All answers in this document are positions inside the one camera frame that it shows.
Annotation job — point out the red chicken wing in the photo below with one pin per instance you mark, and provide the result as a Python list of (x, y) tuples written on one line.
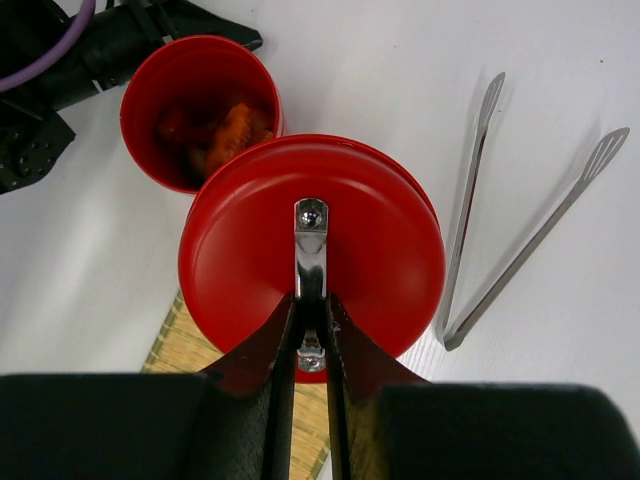
[(177, 128)]

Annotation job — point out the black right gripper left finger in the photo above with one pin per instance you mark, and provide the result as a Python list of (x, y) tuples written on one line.
[(231, 420)]

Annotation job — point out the red round lid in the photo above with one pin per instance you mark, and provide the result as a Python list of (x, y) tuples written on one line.
[(385, 255)]

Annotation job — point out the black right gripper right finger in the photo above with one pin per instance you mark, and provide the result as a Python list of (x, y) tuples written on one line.
[(386, 422)]

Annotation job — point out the square bamboo tray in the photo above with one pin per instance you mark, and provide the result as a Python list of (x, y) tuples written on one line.
[(180, 347)]

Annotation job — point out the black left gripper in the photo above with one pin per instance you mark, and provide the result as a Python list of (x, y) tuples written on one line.
[(114, 43)]

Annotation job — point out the red cylindrical container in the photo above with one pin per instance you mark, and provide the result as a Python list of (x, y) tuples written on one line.
[(203, 76)]

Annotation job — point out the orange spotted fried piece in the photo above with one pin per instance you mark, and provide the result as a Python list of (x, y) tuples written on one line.
[(241, 128)]

